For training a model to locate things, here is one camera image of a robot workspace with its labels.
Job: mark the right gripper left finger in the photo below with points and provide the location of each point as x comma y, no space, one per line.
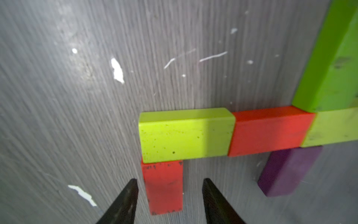
123,209

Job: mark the lime block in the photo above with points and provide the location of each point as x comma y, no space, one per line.
185,134
331,127

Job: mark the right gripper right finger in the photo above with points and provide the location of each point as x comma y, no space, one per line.
217,209

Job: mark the green block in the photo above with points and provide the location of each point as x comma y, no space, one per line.
330,79

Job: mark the purple block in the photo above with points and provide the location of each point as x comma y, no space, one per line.
285,169

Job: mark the red block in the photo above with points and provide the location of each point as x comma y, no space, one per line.
267,130
164,186

